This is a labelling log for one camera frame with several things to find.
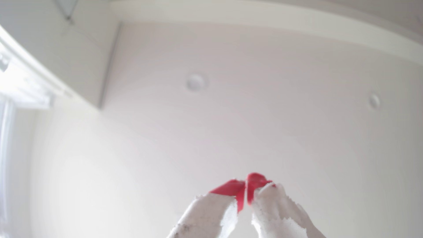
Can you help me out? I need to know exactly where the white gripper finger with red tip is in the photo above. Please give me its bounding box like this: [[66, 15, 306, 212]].
[[246, 173, 328, 238], [167, 179, 247, 238]]

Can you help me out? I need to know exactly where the round recessed ceiling light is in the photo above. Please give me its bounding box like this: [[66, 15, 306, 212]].
[[186, 73, 207, 92], [368, 93, 381, 110]]

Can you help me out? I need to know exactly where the white window curtain rail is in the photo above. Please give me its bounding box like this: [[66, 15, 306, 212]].
[[0, 26, 74, 110]]

